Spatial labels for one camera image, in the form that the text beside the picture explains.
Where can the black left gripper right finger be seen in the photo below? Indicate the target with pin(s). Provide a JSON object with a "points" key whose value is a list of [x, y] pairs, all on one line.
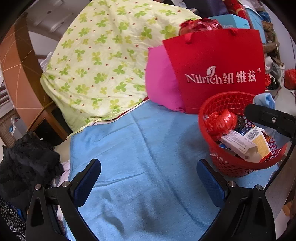
{"points": [[245, 213]]}

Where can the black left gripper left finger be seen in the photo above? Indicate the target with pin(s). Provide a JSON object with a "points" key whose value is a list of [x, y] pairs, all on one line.
{"points": [[42, 222]]}

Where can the white small carton box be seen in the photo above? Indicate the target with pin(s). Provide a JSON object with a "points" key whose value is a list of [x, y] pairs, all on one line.
{"points": [[241, 146]]}

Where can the red plastic bag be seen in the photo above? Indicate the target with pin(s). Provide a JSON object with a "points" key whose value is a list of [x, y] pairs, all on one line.
{"points": [[220, 124], [200, 25]]}

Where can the light blue plastic bag knot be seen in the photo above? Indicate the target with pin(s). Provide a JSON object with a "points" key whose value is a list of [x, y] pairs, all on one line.
{"points": [[265, 100]]}

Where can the pale pink bed sheet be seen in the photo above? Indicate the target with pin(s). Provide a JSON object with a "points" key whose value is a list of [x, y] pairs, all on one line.
{"points": [[58, 182]]}

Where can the red plastic mesh basket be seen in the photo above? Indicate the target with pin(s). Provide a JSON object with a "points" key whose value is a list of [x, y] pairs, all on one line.
{"points": [[226, 164]]}

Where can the black clothing pile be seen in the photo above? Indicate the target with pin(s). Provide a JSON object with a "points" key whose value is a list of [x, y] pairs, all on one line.
{"points": [[29, 162]]}

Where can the blue blanket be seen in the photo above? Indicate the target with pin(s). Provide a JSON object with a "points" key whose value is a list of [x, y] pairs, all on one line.
{"points": [[148, 188]]}

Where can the red Nilrich tote bag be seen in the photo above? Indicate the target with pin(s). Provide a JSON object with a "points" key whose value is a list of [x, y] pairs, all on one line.
{"points": [[211, 62]]}

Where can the light blue cardboard box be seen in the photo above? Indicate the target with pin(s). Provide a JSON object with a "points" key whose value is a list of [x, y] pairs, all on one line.
{"points": [[233, 21]]}

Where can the pink pillow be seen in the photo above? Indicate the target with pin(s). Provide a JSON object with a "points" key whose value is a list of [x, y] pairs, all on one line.
{"points": [[160, 80]]}

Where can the red plastic bag in tote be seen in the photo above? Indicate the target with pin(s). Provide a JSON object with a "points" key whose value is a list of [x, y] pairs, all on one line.
{"points": [[200, 25]]}

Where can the brown wooden headboard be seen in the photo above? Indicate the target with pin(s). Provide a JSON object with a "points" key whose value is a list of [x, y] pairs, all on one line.
{"points": [[22, 73]]}

